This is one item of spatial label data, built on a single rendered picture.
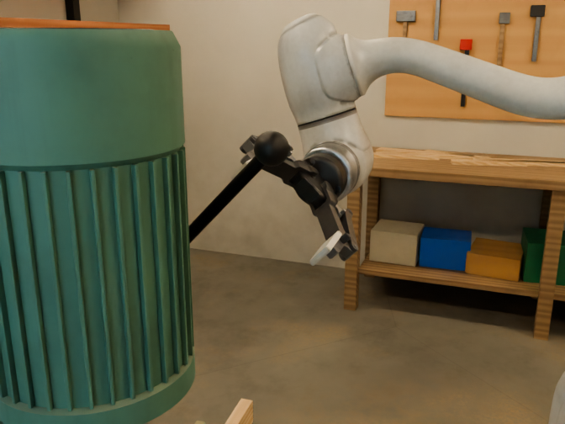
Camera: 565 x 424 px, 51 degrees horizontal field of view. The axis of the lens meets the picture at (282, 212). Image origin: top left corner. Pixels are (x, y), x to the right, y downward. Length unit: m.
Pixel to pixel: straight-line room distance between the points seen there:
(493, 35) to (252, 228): 1.99
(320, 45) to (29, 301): 0.63
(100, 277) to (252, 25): 3.64
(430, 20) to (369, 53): 2.77
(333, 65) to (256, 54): 3.09
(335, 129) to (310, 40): 0.14
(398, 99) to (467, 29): 0.55
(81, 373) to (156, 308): 0.07
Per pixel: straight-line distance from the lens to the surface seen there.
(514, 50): 3.70
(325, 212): 0.80
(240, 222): 4.27
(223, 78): 4.14
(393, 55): 0.97
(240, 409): 0.99
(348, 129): 0.96
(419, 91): 3.74
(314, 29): 0.96
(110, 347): 0.48
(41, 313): 0.48
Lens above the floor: 1.50
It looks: 16 degrees down
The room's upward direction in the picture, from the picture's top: straight up
